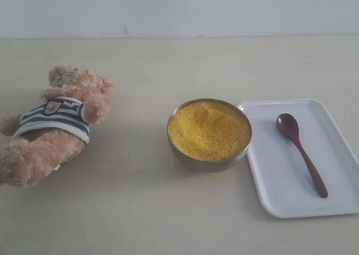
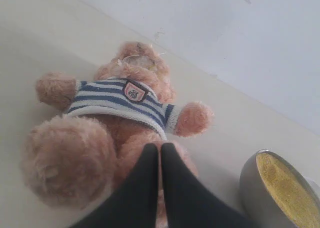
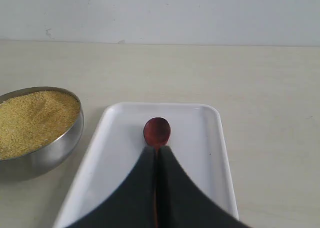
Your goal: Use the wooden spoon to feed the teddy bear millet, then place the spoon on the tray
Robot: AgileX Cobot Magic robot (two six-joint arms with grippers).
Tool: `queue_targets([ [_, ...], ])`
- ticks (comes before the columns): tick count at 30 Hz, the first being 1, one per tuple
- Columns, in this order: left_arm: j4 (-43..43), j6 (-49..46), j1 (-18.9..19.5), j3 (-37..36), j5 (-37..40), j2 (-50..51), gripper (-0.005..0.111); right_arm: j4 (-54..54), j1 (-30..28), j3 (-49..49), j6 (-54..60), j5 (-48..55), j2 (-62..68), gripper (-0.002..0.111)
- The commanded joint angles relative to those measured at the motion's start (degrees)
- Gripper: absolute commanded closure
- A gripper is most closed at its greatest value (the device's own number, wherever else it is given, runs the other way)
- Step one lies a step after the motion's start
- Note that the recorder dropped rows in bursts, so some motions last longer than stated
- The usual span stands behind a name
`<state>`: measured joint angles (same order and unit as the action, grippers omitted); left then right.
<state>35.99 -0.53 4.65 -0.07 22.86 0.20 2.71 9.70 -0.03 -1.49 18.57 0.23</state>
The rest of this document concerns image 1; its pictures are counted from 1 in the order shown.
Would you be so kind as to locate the dark brown wooden spoon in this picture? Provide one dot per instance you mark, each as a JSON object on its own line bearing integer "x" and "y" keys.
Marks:
{"x": 288, "y": 126}

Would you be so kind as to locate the tan teddy bear striped sweater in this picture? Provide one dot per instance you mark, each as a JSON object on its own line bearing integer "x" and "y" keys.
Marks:
{"x": 57, "y": 130}

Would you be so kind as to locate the steel bowl of yellow millet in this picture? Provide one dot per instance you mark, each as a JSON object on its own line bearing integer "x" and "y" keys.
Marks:
{"x": 209, "y": 135}

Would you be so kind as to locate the white rectangular plastic tray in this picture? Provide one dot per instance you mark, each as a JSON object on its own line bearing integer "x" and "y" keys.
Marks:
{"x": 282, "y": 181}

